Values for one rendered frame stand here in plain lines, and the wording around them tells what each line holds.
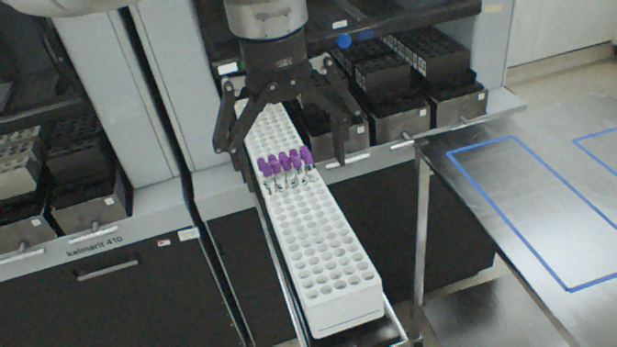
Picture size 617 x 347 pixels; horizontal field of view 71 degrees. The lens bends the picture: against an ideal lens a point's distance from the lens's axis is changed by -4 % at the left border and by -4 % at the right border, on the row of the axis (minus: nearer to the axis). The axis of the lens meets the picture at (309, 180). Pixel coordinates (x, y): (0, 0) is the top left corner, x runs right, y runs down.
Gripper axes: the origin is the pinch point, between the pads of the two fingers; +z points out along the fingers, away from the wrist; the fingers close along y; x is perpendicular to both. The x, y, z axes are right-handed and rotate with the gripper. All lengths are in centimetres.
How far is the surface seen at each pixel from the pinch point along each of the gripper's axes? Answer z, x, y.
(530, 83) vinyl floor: 97, 139, 168
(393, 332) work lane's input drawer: 14.5, -20.8, 5.6
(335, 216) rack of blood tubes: 9.1, -2.7, 4.4
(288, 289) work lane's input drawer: 16.2, -7.7, -5.4
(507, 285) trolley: 68, 10, 55
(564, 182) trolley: 14.1, -6.0, 44.2
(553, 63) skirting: 93, 148, 189
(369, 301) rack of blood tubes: 9.4, -18.5, 3.4
